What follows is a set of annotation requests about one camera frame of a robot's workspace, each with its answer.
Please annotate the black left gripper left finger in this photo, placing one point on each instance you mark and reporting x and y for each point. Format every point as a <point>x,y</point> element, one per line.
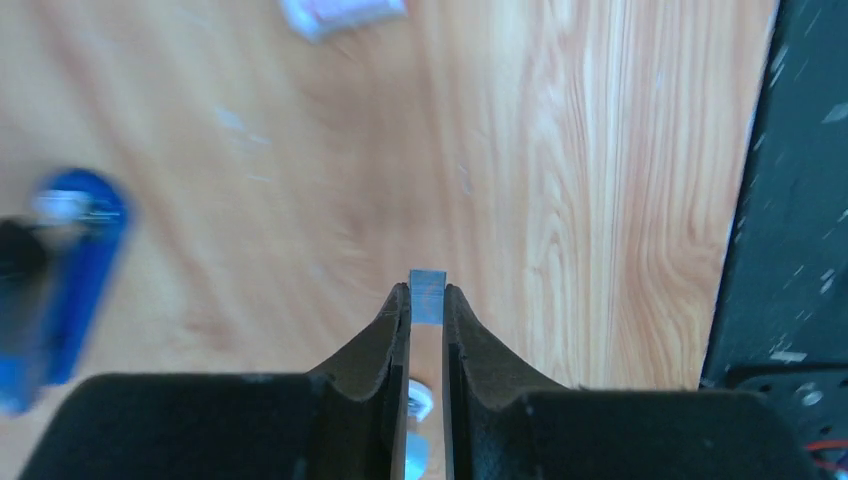
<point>343,419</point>

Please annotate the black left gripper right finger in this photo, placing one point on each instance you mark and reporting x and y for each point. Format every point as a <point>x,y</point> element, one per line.
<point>506,420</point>

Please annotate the blue black stapler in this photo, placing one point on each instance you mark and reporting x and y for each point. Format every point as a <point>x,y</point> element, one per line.
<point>55,268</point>

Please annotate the red white staple box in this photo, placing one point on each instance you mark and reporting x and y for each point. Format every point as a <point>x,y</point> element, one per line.
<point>317,19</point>

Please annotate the grey staple strip piece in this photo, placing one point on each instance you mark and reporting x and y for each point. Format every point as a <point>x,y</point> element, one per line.
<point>427,296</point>

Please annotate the light blue white tube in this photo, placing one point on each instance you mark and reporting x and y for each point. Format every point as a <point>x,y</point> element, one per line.
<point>420,404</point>

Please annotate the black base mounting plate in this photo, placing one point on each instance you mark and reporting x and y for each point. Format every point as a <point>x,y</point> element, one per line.
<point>780,323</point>

